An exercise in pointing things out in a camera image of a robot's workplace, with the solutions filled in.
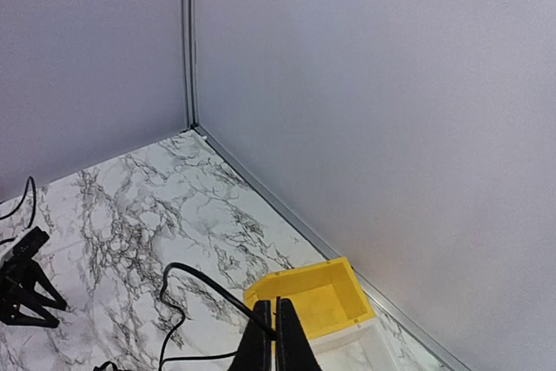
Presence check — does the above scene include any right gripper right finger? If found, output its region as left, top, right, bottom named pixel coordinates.
left=275, top=298, right=321, bottom=371

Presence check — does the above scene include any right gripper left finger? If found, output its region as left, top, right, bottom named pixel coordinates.
left=228, top=319, right=272, bottom=371

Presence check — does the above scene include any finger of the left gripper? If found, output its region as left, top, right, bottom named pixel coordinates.
left=25, top=260, right=68, bottom=311
left=1, top=288, right=59, bottom=328

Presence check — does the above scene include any pulled black cable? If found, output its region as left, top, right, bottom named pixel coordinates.
left=158, top=262, right=275, bottom=371

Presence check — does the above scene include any left yellow bin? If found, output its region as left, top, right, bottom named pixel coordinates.
left=243, top=257, right=375, bottom=340

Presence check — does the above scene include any white translucent bin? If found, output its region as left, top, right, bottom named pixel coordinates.
left=309, top=317, right=402, bottom=371

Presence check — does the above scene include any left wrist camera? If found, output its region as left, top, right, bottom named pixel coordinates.
left=1, top=227, right=50, bottom=267

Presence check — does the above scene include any left aluminium corner post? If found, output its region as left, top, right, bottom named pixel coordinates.
left=181, top=0, right=199, bottom=129

